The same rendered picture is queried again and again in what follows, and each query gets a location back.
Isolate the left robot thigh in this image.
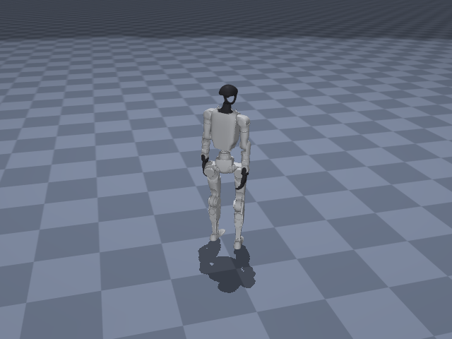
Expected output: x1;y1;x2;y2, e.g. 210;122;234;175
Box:
204;161;221;208

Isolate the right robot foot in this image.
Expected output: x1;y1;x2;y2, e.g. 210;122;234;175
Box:
234;236;244;249

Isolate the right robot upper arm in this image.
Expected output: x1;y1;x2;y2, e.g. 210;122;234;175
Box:
237;114;250;150

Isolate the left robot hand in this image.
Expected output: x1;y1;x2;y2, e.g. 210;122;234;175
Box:
201;155;209;175

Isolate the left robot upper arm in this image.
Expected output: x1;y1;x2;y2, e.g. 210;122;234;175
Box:
203;108;214;140

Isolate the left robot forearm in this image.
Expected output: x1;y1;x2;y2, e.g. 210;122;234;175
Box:
201;132;210;159

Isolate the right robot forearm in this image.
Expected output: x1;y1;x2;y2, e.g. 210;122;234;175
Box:
241;142;251;173

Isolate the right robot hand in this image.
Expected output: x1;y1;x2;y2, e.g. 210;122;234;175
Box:
235;167;249;190

